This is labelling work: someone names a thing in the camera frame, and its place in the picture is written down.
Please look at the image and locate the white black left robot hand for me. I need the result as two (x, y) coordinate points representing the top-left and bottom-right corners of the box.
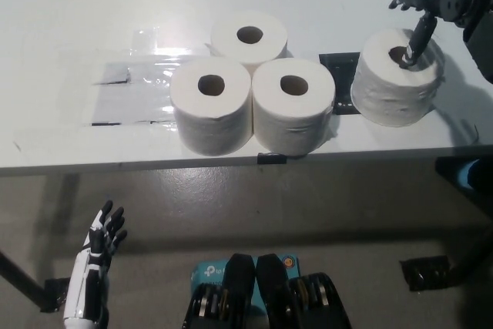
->
(62, 200), (128, 324)

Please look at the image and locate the black object with blue cap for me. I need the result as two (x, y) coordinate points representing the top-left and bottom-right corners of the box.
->
(434, 157), (493, 193)

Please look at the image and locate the black table leg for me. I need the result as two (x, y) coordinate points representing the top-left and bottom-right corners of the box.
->
(448, 224), (493, 287)
(0, 248), (47, 307)

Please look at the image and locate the clear plastic sheet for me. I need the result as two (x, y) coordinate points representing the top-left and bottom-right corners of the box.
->
(82, 27), (216, 128)

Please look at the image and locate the wrinkled white toilet paper roll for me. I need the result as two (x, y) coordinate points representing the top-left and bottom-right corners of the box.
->
(350, 28), (446, 129)

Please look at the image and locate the teal tp-link box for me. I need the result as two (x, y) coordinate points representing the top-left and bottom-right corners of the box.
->
(190, 253), (300, 318)

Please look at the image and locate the smooth white toilet paper roll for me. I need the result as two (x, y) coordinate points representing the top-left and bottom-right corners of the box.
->
(250, 58), (335, 155)
(170, 59), (253, 157)
(210, 12), (290, 69)

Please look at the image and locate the black tape square marker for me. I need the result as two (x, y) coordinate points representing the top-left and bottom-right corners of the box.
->
(318, 51), (363, 116)

